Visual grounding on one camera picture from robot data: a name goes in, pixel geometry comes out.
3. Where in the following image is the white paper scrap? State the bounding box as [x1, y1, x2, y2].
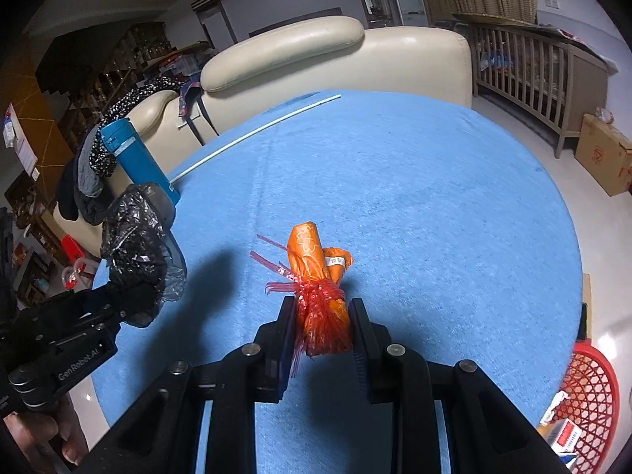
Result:
[540, 390, 568, 425]

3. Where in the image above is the wooden slatted crib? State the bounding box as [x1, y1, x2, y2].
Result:
[466, 22, 610, 159]

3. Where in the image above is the wooden shelf unit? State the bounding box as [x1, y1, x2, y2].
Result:
[49, 22, 169, 159]

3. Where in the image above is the red white small carton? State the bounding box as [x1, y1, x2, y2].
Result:
[545, 417, 583, 455]

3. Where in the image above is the white refrigerator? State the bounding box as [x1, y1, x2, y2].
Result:
[387, 0, 429, 26]

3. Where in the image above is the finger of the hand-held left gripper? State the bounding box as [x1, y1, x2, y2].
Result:
[30, 284, 124, 341]

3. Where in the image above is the red plastic mesh basket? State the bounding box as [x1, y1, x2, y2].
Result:
[538, 340, 620, 474]

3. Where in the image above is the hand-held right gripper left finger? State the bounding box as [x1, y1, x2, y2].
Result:
[86, 296, 299, 474]

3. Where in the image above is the cream leather sofa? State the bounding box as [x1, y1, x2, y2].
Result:
[52, 16, 474, 258]

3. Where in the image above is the orange packet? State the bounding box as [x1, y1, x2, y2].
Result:
[249, 222, 355, 378]

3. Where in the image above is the blue cloth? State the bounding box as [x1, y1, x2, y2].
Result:
[91, 90, 584, 474]

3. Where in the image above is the patterned bag with strap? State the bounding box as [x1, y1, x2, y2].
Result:
[177, 81, 218, 144]

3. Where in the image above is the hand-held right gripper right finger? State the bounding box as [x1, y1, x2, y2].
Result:
[348, 297, 564, 474]

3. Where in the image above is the red plastic stool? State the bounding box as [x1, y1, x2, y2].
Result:
[60, 234, 97, 277]

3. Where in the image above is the dark grey garment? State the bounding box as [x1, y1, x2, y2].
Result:
[55, 126, 117, 225]

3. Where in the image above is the spotted dark garment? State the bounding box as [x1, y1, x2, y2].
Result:
[89, 76, 175, 179]

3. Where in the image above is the brown cardboard carton red print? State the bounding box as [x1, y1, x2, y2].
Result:
[574, 113, 632, 197]

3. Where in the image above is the black plastic bag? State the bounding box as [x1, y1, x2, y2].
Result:
[100, 182, 187, 329]

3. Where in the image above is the thin white stick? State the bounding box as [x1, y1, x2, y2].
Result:
[169, 93, 342, 182]

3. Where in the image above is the blue thermos bottle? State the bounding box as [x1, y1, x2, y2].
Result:
[100, 118, 182, 205]

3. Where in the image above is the person's left hand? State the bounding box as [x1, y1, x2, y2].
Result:
[0, 395, 92, 467]

